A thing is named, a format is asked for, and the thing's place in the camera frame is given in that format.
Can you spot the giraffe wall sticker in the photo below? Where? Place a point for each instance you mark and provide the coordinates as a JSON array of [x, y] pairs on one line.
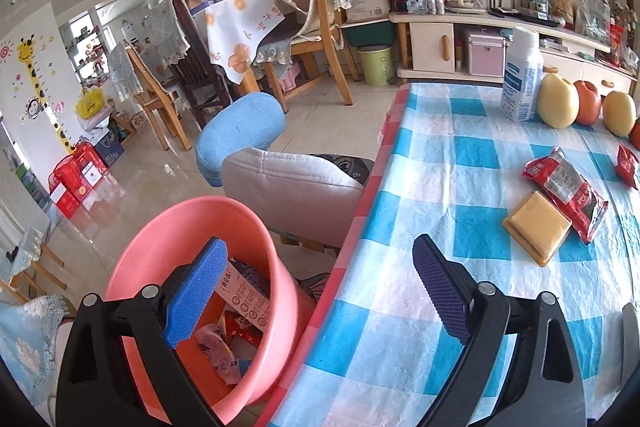
[[32, 72]]

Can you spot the yellow bag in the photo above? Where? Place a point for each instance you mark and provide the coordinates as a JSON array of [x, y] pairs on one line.
[[90, 104]]

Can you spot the yellow square pad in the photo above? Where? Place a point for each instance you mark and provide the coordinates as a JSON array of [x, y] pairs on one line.
[[537, 227]]

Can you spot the clear gift bag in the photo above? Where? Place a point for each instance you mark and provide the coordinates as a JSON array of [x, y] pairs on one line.
[[592, 17]]

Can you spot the red apple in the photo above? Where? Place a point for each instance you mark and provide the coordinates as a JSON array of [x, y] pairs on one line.
[[589, 104]]

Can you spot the small red candy wrapper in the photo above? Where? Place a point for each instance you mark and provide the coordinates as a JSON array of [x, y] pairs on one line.
[[627, 164]]

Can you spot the long white packet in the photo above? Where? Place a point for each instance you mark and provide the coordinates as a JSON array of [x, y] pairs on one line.
[[247, 302]]

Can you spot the green waste bin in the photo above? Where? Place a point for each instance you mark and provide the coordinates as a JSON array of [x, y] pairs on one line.
[[375, 67]]

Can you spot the cream television cabinet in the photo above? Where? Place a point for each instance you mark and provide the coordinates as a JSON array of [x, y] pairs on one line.
[[425, 47]]

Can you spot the red silver snack wrapper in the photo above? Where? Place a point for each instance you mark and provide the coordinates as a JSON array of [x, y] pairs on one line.
[[565, 187]]

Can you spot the dark wooden chair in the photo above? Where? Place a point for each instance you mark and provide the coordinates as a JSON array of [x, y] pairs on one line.
[[200, 67]]

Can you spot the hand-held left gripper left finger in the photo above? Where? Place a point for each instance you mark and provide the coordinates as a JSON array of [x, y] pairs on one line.
[[195, 292]]

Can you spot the wooden chair with lace cover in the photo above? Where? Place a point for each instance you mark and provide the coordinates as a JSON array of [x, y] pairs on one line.
[[332, 57]]

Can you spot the large yellow apple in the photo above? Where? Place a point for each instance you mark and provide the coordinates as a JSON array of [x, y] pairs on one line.
[[557, 102]]

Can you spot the small yellow apple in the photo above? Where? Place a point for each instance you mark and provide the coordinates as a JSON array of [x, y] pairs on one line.
[[619, 114]]

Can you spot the orange print table cover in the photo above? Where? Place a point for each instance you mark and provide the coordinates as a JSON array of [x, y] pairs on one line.
[[240, 32]]

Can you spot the red gift boxes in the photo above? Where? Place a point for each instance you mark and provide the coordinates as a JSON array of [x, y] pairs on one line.
[[75, 182]]

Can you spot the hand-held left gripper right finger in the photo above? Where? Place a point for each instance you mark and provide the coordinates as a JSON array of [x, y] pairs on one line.
[[440, 287]]

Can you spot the pink plastic basin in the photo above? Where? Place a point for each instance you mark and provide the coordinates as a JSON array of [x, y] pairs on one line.
[[150, 237]]

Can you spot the tangerine with leaf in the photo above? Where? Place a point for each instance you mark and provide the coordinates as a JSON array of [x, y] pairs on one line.
[[636, 134]]

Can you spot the light wooden chair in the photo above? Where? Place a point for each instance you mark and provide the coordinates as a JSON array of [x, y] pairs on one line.
[[155, 97]]

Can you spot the metal storage case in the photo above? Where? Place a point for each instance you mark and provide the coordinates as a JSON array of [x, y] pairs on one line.
[[484, 54]]

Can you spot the blue floral cloth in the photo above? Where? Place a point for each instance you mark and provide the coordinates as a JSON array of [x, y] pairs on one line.
[[25, 347]]

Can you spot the white milk bottle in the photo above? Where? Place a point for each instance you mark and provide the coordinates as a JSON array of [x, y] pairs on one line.
[[520, 82]]

